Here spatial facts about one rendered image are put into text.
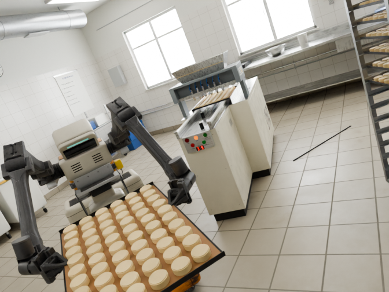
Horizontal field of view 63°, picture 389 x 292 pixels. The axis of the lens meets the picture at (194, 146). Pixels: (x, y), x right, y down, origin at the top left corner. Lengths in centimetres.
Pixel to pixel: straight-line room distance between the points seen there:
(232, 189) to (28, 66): 505
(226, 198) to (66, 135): 147
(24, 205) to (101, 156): 67
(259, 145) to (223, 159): 75
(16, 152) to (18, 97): 506
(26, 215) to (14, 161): 23
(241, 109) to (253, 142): 36
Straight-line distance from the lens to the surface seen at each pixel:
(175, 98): 328
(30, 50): 702
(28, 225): 135
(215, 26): 634
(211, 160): 263
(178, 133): 259
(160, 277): 84
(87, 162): 192
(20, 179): 141
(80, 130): 186
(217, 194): 277
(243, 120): 319
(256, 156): 331
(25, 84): 668
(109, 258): 104
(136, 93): 752
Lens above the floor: 143
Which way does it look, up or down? 15 degrees down
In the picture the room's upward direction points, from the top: 22 degrees counter-clockwise
